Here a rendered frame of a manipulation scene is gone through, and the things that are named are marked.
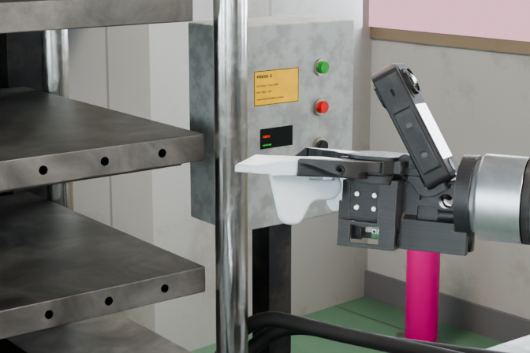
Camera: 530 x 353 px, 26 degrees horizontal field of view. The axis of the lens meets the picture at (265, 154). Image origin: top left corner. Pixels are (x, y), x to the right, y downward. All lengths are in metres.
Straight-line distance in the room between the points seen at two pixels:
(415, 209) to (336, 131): 1.34
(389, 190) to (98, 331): 1.63
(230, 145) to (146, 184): 2.29
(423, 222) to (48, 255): 1.32
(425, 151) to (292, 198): 0.12
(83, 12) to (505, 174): 1.12
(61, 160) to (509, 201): 1.10
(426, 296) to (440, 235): 3.47
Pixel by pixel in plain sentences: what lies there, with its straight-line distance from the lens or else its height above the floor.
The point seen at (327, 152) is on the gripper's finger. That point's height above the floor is 1.45.
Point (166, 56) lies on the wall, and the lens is 4.24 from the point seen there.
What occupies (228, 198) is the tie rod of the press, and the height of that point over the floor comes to 1.18.
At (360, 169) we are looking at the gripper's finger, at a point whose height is 1.46.
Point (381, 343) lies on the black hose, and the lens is 2.17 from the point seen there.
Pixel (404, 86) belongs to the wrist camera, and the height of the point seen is 1.53.
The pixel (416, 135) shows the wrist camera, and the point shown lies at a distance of 0.99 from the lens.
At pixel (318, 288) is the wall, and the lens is 4.99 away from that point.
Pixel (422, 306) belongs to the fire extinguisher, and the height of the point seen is 0.21.
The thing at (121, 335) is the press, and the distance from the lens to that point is 2.54.
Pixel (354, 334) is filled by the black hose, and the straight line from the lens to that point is 2.16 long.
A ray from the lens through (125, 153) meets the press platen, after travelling 1.99.
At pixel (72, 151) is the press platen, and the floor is 1.29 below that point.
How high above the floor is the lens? 1.67
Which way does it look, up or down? 12 degrees down
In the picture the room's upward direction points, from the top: straight up
